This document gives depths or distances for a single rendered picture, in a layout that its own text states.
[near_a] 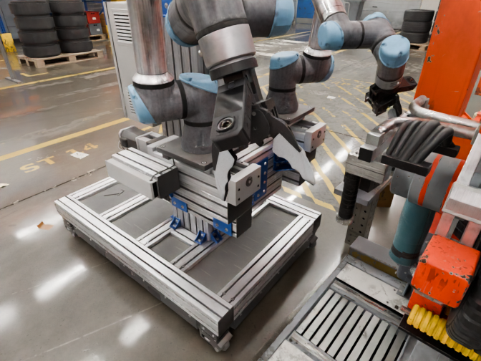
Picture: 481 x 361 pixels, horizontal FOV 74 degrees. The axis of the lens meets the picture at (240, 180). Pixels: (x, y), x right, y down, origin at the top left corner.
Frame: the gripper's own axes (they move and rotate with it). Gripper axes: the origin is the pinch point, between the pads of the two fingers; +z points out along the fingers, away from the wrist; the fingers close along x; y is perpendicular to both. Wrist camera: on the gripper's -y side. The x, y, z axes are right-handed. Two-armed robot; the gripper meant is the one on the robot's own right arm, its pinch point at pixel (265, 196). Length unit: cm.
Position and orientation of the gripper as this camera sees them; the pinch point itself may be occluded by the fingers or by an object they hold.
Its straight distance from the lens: 49.9
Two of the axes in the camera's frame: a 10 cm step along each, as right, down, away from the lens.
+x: -9.1, 1.8, 3.6
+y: 2.9, -3.5, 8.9
